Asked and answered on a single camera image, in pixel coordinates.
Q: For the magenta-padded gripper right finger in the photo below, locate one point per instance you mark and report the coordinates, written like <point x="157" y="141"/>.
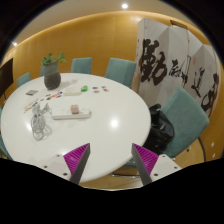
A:
<point x="146" y="159"/>

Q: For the green plant in grey vase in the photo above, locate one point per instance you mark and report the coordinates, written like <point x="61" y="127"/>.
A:
<point x="52" y="78"/>

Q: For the black bag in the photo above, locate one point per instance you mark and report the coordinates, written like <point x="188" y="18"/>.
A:
<point x="160" y="130"/>

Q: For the teal chairs group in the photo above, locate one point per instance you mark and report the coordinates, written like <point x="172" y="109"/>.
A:
<point x="120" y="70"/>

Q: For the small green object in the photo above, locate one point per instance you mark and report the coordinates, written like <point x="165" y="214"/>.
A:
<point x="84" y="88"/>

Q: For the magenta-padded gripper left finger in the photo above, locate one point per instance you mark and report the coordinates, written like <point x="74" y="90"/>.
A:
<point x="76" y="159"/>

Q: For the white power strip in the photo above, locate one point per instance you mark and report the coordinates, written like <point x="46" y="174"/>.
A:
<point x="63" y="115"/>

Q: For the white calligraphy folding screen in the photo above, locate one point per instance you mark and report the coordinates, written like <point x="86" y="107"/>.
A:
<point x="173" y="46"/>

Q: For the black wall screen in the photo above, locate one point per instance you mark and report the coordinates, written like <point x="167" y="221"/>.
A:
<point x="6" y="78"/>

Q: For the small grey card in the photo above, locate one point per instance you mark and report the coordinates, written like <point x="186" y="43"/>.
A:
<point x="32" y="92"/>

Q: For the round ceiling lights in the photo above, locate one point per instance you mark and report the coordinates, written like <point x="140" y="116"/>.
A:
<point x="125" y="5"/>

